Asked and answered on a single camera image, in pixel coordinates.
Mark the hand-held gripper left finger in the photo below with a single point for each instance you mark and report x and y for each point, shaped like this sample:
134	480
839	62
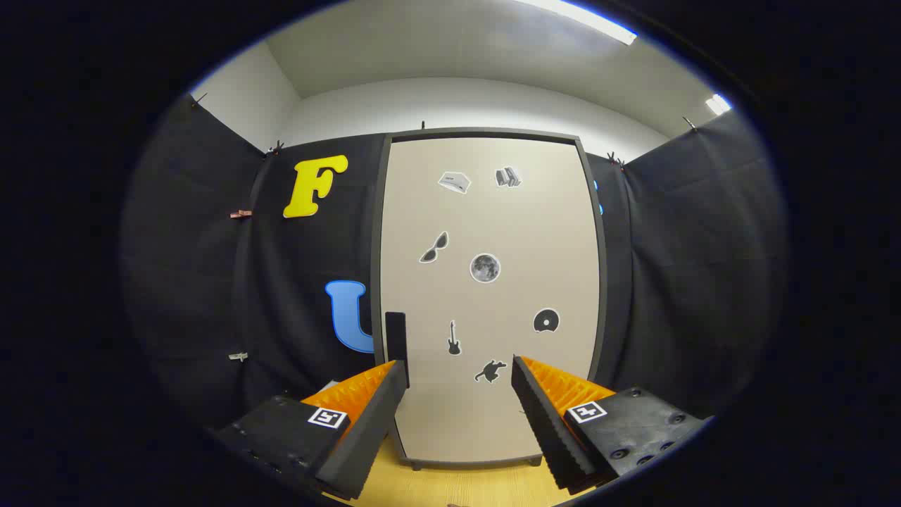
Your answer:
366	436

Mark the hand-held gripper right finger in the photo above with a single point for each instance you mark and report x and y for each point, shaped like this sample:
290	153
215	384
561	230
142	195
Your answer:
545	429

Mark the grey cabinet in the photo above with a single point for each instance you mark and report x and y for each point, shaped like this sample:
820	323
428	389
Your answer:
479	463

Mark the silver clothes peg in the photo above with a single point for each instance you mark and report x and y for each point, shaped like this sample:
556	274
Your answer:
238	357

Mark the black backdrop cloth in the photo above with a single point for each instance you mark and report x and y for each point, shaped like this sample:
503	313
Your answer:
197	282

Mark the small ceiling light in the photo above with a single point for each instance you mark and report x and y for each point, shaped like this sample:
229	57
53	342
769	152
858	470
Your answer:
718	104

